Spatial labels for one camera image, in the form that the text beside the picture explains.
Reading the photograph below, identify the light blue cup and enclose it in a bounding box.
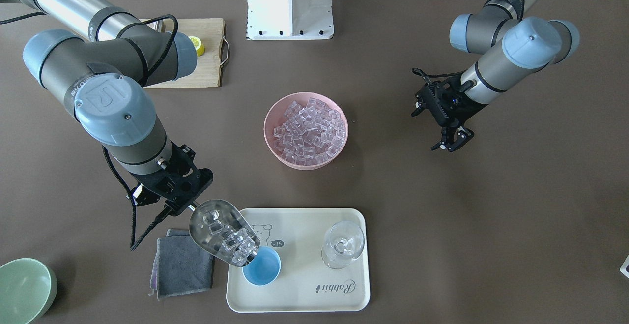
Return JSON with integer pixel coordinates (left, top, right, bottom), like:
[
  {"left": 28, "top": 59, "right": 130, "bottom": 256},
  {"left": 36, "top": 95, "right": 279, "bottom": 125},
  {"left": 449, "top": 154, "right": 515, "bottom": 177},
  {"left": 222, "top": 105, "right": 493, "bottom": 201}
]
[{"left": 242, "top": 246, "right": 282, "bottom": 286}]

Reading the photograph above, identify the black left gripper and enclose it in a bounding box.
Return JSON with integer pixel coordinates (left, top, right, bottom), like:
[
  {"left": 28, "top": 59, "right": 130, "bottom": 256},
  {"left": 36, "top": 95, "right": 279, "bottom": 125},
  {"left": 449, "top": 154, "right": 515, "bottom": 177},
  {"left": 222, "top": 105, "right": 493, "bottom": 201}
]
[{"left": 411, "top": 68, "right": 487, "bottom": 153}]

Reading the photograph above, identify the stainless steel ice scoop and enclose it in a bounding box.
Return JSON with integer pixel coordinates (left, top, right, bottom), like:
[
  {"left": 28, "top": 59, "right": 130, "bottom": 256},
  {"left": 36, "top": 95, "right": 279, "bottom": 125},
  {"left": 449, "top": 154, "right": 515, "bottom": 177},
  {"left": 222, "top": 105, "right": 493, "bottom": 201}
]
[{"left": 189, "top": 199, "right": 260, "bottom": 267}]

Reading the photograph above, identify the light green bowl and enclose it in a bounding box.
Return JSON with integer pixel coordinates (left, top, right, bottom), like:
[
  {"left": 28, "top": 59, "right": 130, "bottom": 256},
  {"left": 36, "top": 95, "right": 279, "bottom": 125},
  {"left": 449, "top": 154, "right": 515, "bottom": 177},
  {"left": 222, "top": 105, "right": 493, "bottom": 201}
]
[{"left": 0, "top": 258, "right": 57, "bottom": 324}]

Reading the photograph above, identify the grey folded cloth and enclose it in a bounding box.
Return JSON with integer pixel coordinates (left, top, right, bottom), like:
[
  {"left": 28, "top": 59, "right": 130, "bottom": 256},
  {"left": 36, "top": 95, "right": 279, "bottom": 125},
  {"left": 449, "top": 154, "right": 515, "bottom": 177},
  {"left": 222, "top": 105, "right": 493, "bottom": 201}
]
[{"left": 149, "top": 228, "right": 214, "bottom": 301}]

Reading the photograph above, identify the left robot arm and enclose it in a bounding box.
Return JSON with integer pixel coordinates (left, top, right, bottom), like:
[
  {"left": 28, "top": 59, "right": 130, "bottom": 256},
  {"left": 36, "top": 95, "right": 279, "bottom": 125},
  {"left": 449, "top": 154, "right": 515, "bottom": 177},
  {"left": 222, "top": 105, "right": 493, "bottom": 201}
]
[{"left": 412, "top": 0, "right": 580, "bottom": 152}]

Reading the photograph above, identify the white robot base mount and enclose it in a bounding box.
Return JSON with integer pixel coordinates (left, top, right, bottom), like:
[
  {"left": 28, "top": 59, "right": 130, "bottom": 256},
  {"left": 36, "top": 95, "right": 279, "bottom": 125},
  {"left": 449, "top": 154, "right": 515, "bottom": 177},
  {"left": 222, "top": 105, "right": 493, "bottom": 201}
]
[{"left": 246, "top": 0, "right": 335, "bottom": 40}]

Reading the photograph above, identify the bamboo cutting board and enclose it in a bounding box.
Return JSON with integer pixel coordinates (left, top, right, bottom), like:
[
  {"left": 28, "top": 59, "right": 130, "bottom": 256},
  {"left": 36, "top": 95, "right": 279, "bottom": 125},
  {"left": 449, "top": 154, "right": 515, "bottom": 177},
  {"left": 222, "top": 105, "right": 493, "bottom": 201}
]
[{"left": 146, "top": 18, "right": 229, "bottom": 89}]

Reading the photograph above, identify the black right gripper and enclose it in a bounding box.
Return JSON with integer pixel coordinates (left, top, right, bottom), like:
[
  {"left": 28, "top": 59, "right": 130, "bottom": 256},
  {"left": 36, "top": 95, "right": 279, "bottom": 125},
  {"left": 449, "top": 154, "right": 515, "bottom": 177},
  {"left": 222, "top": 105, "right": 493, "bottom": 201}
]
[{"left": 132, "top": 144, "right": 213, "bottom": 216}]

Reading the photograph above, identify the clear wine glass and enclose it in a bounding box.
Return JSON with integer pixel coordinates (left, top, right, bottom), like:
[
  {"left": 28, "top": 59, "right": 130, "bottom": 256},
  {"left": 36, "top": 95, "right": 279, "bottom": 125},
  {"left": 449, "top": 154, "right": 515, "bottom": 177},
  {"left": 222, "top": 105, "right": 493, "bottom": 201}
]
[{"left": 321, "top": 221, "right": 366, "bottom": 269}]

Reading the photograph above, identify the pile of clear ice cubes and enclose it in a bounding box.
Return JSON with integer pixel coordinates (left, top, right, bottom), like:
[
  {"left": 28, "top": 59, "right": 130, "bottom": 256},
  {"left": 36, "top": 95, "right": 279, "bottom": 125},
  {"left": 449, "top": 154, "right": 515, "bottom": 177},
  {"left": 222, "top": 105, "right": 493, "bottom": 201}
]
[{"left": 273, "top": 98, "right": 347, "bottom": 166}]

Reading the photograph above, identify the pink bowl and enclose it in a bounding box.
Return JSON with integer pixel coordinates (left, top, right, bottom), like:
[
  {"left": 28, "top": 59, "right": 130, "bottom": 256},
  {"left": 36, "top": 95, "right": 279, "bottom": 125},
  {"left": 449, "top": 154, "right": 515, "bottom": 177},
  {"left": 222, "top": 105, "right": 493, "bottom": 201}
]
[{"left": 263, "top": 92, "right": 349, "bottom": 170}]

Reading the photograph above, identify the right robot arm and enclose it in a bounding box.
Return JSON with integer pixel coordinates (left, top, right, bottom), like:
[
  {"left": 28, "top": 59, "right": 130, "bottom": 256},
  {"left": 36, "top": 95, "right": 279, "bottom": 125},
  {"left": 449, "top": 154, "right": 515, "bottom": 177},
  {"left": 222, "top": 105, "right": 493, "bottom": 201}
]
[{"left": 1, "top": 0, "right": 213, "bottom": 216}]

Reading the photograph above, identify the half lemon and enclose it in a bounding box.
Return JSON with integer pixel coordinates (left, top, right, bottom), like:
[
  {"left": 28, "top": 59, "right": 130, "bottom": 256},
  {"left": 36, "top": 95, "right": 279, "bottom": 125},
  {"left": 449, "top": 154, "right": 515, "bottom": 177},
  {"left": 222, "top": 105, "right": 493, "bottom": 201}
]
[{"left": 189, "top": 36, "right": 205, "bottom": 57}]

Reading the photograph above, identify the cream rabbit serving tray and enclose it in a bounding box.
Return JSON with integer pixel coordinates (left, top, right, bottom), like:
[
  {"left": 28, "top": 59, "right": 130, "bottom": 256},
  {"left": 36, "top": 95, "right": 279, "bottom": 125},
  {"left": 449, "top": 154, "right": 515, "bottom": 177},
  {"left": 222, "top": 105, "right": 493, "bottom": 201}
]
[{"left": 226, "top": 208, "right": 371, "bottom": 313}]

